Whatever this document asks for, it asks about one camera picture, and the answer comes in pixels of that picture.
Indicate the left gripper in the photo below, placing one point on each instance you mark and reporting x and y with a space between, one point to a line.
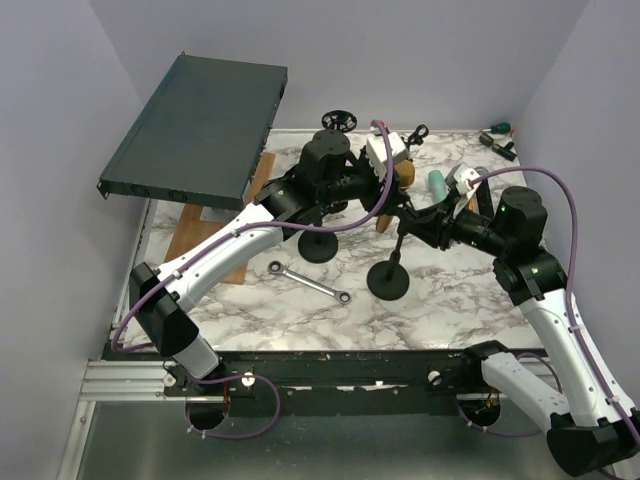
379 195

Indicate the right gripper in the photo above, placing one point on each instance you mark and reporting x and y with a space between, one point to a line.
445 226

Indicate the mint green toy microphone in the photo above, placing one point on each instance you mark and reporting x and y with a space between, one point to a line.
437 186

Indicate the gold microphone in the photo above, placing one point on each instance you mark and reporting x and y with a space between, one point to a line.
404 177

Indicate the black round-base clip stand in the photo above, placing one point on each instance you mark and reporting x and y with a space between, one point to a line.
388 280

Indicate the black microphone silver grille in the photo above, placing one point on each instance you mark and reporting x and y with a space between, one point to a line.
484 200

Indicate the black tripod clip stand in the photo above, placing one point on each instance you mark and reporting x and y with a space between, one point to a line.
417 137

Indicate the black tripod shock-mount stand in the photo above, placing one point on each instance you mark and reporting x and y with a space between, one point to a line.
339 120

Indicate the black round-base shock-mount stand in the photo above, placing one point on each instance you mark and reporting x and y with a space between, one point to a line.
317 248

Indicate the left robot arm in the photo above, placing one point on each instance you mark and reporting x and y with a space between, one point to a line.
329 191

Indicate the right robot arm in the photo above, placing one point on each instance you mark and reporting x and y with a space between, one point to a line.
590 423

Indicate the silver ratchet wrench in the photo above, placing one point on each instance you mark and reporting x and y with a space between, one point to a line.
277 268

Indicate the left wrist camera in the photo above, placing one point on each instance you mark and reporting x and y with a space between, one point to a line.
377 154

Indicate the green-handled screwdriver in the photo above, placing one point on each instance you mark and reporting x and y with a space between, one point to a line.
502 128

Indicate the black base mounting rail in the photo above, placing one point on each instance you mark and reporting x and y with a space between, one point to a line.
342 383

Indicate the dark rack-mount equipment case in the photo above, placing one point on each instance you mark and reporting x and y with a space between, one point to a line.
200 135

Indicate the aluminium frame rail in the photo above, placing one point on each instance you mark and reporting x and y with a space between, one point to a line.
107 381

